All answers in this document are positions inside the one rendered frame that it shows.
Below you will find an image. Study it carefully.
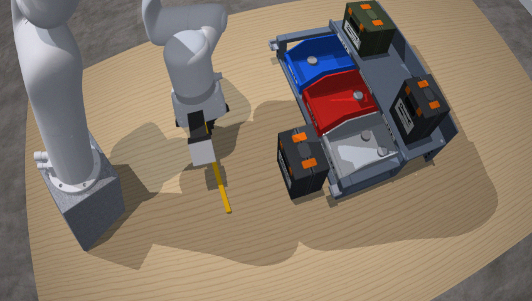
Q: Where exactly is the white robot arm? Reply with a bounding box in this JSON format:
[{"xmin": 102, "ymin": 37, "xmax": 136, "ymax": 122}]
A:
[{"xmin": 11, "ymin": 0, "xmax": 228, "ymax": 194}]

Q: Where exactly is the grey open bin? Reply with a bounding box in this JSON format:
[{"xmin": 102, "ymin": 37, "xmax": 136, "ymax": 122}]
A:
[{"xmin": 322, "ymin": 111, "xmax": 399, "ymax": 183}]

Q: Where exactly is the yellow bar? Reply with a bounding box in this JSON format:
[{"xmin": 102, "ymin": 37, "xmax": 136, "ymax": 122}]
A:
[{"xmin": 212, "ymin": 162, "xmax": 231, "ymax": 213}]

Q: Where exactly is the red bin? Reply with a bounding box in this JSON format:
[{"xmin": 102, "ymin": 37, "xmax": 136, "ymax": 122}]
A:
[{"xmin": 304, "ymin": 69, "xmax": 379, "ymax": 137}]

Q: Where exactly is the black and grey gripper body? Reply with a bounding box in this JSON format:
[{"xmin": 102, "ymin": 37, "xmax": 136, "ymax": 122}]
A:
[{"xmin": 171, "ymin": 81, "xmax": 226, "ymax": 128}]

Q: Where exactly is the olive green tool case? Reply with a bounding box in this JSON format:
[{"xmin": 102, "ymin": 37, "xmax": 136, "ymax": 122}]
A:
[{"xmin": 342, "ymin": 0, "xmax": 396, "ymax": 58}]

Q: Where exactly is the blue open bin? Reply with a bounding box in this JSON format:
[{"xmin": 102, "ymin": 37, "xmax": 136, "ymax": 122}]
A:
[{"xmin": 286, "ymin": 34, "xmax": 357, "ymax": 94}]

